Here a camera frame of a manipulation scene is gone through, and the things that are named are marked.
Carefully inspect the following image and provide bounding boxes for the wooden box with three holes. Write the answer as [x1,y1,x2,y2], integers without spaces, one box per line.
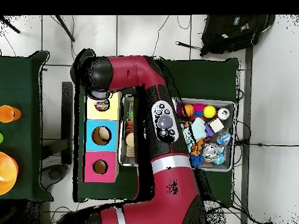
[84,90,123,184]

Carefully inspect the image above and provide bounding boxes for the orange plastic bowl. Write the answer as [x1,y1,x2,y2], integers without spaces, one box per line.
[0,151,19,196]

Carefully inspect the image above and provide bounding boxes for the dark green side tablecloth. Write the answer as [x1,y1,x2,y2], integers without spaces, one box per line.
[0,50,53,201]

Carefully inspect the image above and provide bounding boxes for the orange plastic cup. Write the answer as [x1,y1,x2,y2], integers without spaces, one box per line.
[0,105,22,124]

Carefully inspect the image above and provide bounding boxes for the clear mesh bin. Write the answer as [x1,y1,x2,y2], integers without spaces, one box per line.
[118,95,237,173]

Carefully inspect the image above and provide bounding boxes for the tan round wooden block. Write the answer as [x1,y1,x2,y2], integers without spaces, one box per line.
[124,132,136,148]

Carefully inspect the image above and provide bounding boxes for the thin black floor cable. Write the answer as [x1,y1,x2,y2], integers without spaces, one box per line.
[149,15,171,57]

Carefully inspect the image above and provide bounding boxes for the silver drink can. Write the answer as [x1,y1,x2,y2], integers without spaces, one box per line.
[203,144,220,162]

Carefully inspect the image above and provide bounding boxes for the black backpack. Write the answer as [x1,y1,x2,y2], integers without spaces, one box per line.
[200,15,276,57]

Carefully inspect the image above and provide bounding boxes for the polka-dot cloth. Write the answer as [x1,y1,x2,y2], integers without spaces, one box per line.
[95,98,111,112]

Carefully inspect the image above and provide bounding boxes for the small orange basketball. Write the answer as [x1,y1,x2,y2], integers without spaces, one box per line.
[181,103,195,117]

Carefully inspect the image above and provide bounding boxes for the pink spiky ball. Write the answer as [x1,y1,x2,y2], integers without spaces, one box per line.
[193,103,207,117]

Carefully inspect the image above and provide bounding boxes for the grey round base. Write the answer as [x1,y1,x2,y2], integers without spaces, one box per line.
[41,164,68,190]

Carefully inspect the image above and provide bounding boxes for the mint green cloth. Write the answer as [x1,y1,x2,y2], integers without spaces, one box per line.
[183,117,207,146]

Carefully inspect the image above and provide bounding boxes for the black tripod leg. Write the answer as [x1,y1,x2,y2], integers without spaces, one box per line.
[0,16,22,34]
[55,15,75,43]

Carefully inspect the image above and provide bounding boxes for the black cable with plug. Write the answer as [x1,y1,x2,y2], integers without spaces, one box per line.
[175,41,203,51]

